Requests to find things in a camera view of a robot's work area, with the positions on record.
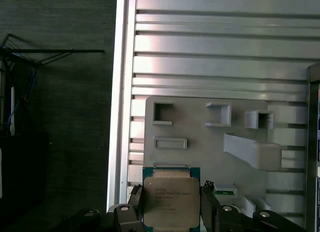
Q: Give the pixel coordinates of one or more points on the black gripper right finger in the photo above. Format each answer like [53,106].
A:
[212,217]

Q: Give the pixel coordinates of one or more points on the black metal frame stand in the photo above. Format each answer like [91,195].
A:
[62,51]

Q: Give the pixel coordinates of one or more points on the grey plastic parts rack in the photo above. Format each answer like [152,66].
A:
[200,142]

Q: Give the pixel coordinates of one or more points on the silver CPU green edge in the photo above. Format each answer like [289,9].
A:
[170,197]

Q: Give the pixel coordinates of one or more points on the black open PC case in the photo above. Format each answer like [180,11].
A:
[312,142]

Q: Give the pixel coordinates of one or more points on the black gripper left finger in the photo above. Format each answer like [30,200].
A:
[127,219]

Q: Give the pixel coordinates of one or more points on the green RAM stick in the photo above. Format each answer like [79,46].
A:
[225,192]

